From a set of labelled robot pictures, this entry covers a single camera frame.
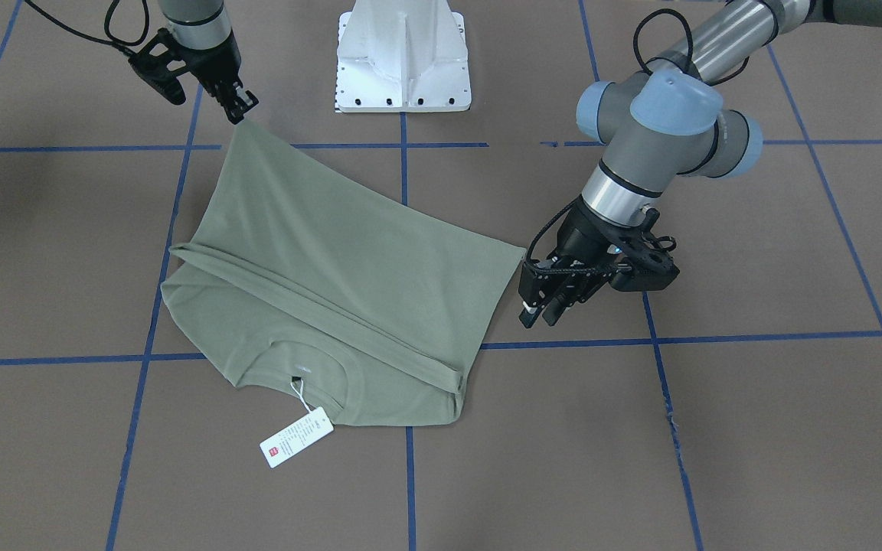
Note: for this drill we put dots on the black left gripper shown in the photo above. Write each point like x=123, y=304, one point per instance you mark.
x=585, y=236

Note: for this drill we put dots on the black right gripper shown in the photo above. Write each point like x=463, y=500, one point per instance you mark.
x=214, y=66

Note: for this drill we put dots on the green long-sleeve shirt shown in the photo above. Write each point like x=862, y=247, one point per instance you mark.
x=298, y=277

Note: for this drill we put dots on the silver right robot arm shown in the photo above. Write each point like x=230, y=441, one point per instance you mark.
x=197, y=16

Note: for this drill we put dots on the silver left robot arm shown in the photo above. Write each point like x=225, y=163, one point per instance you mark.
x=666, y=120

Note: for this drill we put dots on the white shirt price tag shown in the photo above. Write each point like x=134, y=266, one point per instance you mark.
x=290, y=441

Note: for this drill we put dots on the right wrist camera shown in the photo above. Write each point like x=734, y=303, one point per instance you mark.
x=161, y=62

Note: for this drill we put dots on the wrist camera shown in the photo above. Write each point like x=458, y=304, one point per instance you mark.
x=161, y=62
x=646, y=265

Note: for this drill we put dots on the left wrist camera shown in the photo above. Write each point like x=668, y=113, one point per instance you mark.
x=646, y=265

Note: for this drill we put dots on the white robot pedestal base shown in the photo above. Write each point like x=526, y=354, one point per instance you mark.
x=402, y=56

